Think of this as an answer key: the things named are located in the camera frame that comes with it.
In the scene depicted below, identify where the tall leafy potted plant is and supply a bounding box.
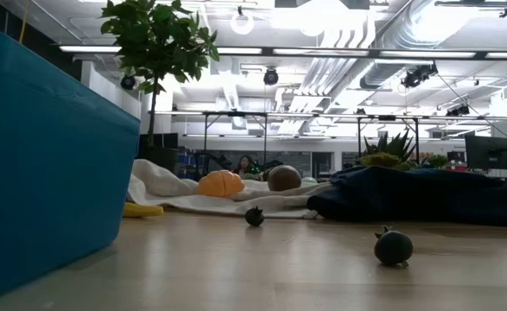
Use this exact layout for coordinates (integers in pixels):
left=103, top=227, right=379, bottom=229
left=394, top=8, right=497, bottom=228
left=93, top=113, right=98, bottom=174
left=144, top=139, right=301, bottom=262
left=100, top=0, right=220, bottom=174

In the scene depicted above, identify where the white ring lamp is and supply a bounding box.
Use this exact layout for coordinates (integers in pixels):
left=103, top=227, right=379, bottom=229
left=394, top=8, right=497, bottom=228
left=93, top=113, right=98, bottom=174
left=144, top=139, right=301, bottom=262
left=230, top=5, right=256, bottom=36

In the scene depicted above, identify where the overhead light bar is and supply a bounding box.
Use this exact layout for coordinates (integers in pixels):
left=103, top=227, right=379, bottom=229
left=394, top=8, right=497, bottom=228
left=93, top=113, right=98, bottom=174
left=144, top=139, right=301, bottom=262
left=58, top=44, right=507, bottom=60

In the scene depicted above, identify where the black computer monitor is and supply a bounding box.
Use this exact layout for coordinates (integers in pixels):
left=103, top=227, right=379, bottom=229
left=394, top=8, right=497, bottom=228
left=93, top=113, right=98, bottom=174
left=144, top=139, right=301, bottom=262
left=465, top=135, right=507, bottom=171

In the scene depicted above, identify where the black background station frame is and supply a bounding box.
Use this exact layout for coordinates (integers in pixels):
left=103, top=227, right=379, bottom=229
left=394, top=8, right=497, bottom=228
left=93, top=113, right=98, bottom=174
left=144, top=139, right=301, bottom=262
left=202, top=111, right=269, bottom=170
left=356, top=114, right=421, bottom=166

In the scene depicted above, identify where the orange segmented toy fruit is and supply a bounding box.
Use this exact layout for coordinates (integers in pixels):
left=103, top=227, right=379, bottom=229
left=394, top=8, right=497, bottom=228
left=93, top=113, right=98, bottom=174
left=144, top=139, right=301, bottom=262
left=195, top=169, right=246, bottom=199

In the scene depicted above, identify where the white checked cloth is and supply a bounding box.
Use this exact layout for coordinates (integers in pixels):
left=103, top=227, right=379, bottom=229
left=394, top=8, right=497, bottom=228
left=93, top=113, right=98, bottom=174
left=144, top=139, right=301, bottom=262
left=126, top=158, right=334, bottom=220

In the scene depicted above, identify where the small potted succulent plant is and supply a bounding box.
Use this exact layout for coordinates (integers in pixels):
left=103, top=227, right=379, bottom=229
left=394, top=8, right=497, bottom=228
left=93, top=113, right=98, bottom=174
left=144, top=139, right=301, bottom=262
left=358, top=130, right=419, bottom=172

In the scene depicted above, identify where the brown round toy kiwi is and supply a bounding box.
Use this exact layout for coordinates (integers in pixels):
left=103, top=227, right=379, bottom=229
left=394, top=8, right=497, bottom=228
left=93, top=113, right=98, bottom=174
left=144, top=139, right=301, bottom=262
left=267, top=164, right=303, bottom=193

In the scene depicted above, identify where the yellow cable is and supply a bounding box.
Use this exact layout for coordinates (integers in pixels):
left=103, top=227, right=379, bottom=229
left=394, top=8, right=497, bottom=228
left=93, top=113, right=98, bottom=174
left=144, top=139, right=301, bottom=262
left=18, top=0, right=30, bottom=45

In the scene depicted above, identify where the dark navy cloth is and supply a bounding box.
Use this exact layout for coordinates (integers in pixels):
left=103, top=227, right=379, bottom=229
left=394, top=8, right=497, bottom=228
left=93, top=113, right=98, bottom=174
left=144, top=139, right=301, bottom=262
left=307, top=166, right=507, bottom=229

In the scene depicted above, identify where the person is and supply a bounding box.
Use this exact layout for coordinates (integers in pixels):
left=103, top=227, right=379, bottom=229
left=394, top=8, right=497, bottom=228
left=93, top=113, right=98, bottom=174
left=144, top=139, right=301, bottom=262
left=234, top=155, right=257, bottom=178

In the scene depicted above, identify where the teal plastic tupperware container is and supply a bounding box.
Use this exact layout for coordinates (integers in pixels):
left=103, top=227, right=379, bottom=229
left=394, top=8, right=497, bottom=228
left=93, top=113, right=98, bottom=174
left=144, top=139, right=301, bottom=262
left=0, top=22, right=142, bottom=306

